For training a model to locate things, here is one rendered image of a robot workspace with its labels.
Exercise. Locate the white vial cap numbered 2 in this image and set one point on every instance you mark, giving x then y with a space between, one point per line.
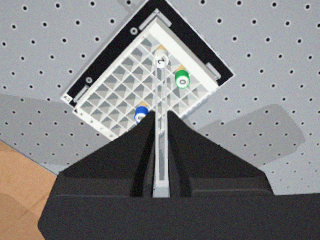
161 55

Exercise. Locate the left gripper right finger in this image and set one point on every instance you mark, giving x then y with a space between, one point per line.
207 169

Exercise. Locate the grey flat base plate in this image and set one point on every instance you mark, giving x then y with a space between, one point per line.
268 114

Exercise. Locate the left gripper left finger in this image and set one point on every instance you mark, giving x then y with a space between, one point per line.
116 168

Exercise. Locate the blue vial with cap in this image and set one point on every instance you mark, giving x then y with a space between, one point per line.
141 111

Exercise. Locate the green-capped vial with number 0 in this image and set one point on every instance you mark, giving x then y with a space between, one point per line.
182 77

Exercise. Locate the white grid rack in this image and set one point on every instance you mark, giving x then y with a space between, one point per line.
113 121

